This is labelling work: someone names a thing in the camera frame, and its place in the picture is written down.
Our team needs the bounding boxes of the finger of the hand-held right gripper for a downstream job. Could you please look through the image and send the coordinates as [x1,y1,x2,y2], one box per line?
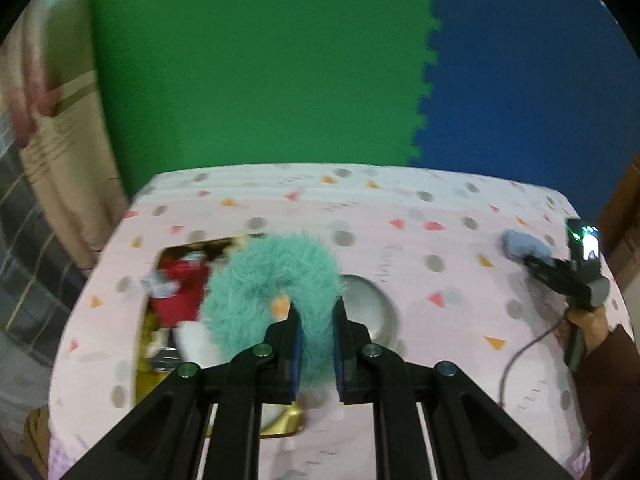
[522,255,568,287]

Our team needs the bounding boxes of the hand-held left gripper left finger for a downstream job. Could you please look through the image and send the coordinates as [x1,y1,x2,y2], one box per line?
[75,302,303,480]

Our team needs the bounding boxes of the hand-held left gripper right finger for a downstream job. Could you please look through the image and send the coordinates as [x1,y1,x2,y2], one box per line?
[331,305,573,480]

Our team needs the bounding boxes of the blue towel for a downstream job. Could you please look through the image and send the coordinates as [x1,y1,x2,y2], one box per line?
[500,229,553,263]

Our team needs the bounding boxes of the red tin box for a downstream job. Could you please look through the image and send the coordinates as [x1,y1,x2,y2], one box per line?
[131,232,306,438]

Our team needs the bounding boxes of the teal fluffy scrunchie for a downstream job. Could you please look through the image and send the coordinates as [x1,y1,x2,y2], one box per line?
[201,231,346,396]

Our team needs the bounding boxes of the red and silver pouch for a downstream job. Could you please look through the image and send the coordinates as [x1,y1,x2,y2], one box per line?
[142,255,211,328]

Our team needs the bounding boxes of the person's right forearm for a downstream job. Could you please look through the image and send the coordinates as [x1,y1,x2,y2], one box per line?
[582,324,640,480]

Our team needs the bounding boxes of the person's right hand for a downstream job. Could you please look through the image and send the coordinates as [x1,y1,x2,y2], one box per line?
[569,309,609,356]

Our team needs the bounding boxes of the steel bowl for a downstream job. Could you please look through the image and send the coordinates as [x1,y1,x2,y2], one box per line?
[340,274,403,356]

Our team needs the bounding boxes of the pink patterned tablecloth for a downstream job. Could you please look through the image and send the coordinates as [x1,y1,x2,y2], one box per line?
[47,161,628,480]

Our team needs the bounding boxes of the blue foam mat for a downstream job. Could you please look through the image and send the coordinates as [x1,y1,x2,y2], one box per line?
[407,0,640,211]

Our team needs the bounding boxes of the brown cloth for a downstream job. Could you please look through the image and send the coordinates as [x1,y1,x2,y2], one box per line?
[22,402,56,480]

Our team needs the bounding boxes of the green foam mat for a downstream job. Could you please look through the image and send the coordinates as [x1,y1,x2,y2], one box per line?
[87,0,446,196]

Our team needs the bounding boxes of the dark plaid cloth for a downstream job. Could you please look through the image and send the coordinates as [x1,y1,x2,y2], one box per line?
[0,115,101,461]

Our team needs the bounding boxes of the black cable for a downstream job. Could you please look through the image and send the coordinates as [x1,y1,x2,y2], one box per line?
[497,317,568,406]

